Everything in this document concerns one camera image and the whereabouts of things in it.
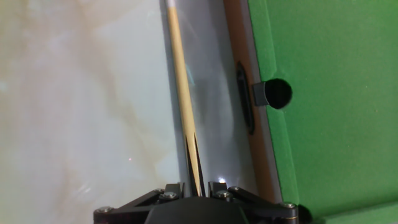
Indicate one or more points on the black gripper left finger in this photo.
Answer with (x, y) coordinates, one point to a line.
(140, 203)

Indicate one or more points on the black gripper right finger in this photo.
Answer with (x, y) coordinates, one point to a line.
(258, 205)

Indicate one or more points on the wooden pool cue black butt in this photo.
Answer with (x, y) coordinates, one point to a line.
(184, 99)

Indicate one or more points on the green felt mini pool table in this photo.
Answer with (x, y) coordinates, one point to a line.
(326, 109)

